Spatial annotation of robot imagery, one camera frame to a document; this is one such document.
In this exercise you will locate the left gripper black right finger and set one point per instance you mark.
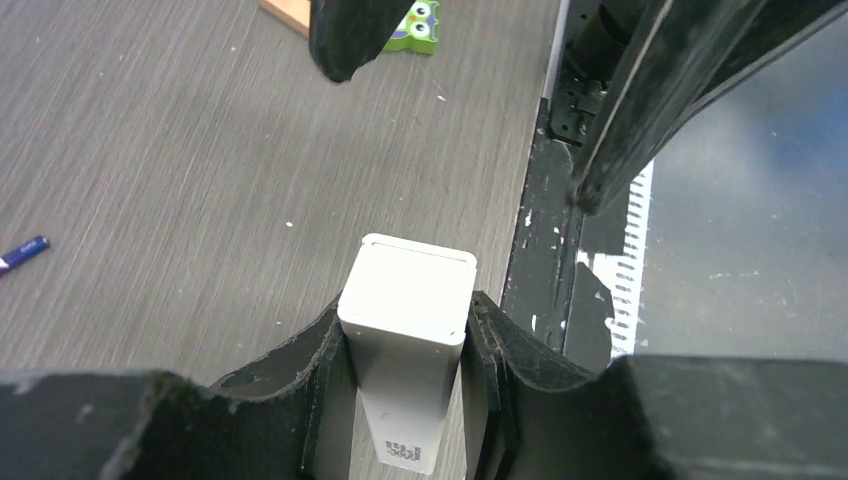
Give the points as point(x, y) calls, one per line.
point(529, 413)

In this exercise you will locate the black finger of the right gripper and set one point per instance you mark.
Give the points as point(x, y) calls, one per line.
point(344, 35)
point(661, 63)

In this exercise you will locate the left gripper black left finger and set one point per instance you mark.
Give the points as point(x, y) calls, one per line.
point(287, 415)

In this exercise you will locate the white remote control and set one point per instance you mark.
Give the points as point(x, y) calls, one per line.
point(404, 311)

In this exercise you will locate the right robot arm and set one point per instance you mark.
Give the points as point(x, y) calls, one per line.
point(661, 63)

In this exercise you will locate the left wooden block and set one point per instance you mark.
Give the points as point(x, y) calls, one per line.
point(294, 13)

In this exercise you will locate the green toy with eyes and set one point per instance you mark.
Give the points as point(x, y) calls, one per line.
point(417, 32)

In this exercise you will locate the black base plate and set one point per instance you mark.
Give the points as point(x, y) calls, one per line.
point(574, 281)

